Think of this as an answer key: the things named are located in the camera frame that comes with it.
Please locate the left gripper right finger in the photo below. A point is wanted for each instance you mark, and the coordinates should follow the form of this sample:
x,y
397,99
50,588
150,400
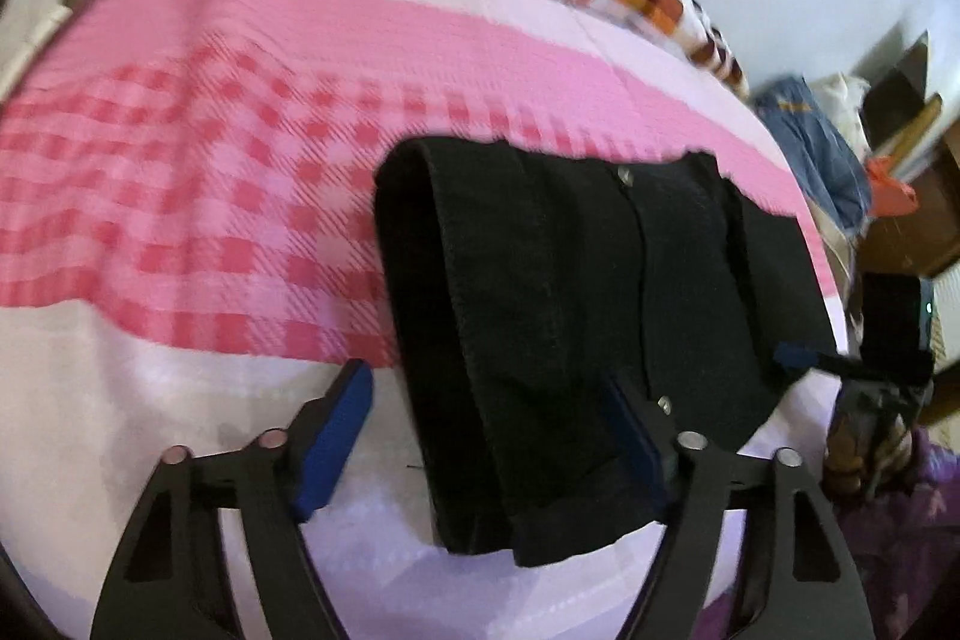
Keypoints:
x,y
795,577

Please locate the purple floral cloth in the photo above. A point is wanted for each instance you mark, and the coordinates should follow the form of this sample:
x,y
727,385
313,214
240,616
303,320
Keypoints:
x,y
897,508

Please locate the pink checked bed sheet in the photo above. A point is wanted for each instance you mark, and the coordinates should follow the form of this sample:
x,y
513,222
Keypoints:
x,y
188,254

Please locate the blue jeans pile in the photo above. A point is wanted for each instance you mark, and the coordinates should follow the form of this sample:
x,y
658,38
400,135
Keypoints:
x,y
823,163

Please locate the orange red cloth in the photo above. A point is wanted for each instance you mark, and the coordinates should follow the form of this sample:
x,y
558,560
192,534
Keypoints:
x,y
890,198

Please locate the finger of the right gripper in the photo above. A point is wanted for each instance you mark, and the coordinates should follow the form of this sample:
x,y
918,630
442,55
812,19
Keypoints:
x,y
801,358

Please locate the brown wooden furniture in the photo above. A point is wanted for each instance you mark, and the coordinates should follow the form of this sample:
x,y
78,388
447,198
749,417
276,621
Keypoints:
x,y
908,121

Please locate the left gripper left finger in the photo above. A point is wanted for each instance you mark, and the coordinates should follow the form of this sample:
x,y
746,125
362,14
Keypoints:
x,y
168,578

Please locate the black pants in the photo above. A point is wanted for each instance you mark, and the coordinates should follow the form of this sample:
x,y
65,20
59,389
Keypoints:
x,y
524,287

